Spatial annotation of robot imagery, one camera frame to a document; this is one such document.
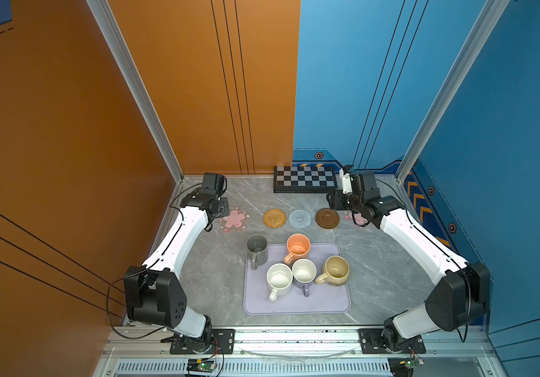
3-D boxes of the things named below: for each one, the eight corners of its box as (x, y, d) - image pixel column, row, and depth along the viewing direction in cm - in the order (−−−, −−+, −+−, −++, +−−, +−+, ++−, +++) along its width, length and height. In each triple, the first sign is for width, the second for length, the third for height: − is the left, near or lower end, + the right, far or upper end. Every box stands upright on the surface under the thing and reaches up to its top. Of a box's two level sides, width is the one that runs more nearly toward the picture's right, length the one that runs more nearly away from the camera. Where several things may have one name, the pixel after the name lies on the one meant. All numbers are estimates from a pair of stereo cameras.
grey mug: (247, 273, 89) (244, 260, 81) (249, 248, 96) (246, 234, 87) (267, 273, 89) (266, 260, 81) (268, 248, 96) (267, 234, 87)
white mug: (266, 305, 81) (265, 298, 75) (267, 272, 89) (266, 263, 82) (292, 305, 81) (294, 298, 75) (291, 272, 89) (292, 263, 82)
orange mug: (284, 269, 90) (285, 259, 83) (284, 244, 97) (284, 233, 90) (309, 269, 90) (312, 259, 83) (307, 244, 97) (309, 233, 90)
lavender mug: (292, 297, 83) (293, 290, 77) (291, 266, 90) (292, 258, 84) (316, 297, 83) (319, 290, 77) (313, 266, 90) (315, 257, 84)
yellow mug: (315, 288, 85) (318, 280, 79) (313, 264, 91) (315, 255, 85) (347, 287, 85) (352, 280, 79) (342, 264, 91) (347, 255, 85)
